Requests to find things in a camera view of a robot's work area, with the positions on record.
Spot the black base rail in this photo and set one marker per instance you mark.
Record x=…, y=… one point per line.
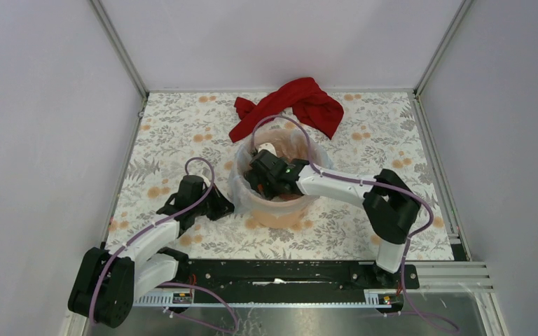
x=283, y=282

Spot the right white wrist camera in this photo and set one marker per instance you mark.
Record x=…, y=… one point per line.
x=266, y=148

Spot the right aluminium frame post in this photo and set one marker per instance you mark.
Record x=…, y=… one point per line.
x=454, y=25

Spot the left aluminium frame post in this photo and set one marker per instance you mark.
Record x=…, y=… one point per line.
x=107, y=25

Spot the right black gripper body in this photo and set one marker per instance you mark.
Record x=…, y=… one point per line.
x=267, y=184

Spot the aluminium frame post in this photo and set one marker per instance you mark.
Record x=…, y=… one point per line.
x=454, y=25
x=107, y=25

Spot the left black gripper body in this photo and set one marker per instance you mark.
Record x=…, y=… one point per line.
x=199, y=207

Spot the metal front tray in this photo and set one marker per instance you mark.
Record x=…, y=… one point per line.
x=443, y=305

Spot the orange plastic trash bin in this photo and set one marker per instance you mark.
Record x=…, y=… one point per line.
x=280, y=213

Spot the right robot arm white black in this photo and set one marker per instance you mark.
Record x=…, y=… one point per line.
x=389, y=204

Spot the red cloth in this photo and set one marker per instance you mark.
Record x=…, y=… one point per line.
x=309, y=103

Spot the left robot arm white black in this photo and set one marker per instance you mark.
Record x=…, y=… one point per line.
x=110, y=280

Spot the light blue plastic trash bag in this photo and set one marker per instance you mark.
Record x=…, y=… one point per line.
x=246, y=185

